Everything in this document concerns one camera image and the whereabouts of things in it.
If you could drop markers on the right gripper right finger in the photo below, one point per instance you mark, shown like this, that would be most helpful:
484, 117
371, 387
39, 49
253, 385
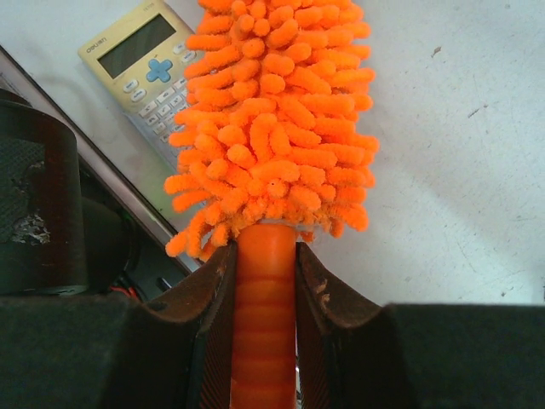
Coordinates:
353, 353

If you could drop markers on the yellow grey calculator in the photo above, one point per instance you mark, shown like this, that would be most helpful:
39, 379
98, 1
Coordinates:
141, 60

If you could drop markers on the orange microfiber duster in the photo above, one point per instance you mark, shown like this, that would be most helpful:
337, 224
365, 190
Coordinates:
269, 151

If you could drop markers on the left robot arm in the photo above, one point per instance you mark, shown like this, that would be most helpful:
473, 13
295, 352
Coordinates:
54, 241

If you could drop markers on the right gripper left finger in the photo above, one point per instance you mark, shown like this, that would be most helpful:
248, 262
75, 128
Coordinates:
114, 352

